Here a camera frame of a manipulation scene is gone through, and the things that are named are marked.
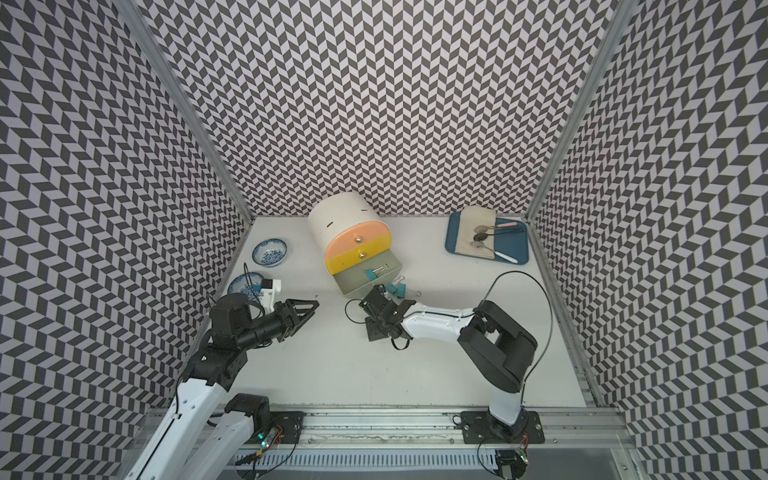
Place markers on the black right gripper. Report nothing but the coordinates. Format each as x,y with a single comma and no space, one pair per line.
372,330

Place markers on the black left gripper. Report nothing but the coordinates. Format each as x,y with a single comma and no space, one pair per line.
288,320

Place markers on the grey green bottom drawer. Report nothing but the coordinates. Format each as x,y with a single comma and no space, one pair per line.
358,280

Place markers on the yellow drawer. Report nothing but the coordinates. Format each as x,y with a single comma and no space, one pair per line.
356,254

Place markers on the cream round drawer cabinet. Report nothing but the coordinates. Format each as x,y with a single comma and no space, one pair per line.
337,213

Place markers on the orange pink top drawer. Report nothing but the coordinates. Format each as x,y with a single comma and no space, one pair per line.
357,235

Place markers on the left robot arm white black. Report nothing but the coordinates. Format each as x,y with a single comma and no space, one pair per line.
238,325

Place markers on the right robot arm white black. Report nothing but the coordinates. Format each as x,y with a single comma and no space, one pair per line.
499,347

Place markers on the blue floral bowl near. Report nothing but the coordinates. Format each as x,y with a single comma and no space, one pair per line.
249,283

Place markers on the blue floral bowl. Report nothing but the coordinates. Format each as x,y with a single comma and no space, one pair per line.
249,283
270,252

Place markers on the blue floral bowl far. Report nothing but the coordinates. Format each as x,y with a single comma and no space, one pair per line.
270,252

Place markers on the beige folded cloth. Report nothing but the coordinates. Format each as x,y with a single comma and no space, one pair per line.
470,219

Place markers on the teal blue tray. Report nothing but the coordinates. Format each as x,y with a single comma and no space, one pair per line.
514,245

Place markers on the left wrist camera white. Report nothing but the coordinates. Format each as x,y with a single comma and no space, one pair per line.
268,293

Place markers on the white handled spoon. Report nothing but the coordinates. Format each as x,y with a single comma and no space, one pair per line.
481,245

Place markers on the teal handled spoon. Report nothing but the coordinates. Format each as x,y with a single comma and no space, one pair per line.
482,236

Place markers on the pink handled spoon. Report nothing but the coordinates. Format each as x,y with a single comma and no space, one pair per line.
498,225

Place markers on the aluminium front rail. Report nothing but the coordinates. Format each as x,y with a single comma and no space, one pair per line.
449,427

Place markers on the aluminium corner post left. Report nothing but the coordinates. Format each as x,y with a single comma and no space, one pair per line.
135,22

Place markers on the aluminium corner post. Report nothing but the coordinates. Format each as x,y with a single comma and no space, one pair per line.
606,49
135,22

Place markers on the aluminium corner post right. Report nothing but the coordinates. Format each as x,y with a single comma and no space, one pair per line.
606,49

